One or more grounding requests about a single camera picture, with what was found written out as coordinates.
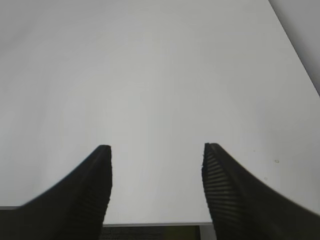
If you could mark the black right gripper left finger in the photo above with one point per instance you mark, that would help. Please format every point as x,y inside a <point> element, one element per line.
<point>73,209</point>

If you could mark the dark box under table edge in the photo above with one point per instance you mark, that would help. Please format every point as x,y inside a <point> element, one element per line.
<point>188,232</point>

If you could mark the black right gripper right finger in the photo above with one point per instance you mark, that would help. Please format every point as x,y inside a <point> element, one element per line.
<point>244,208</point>

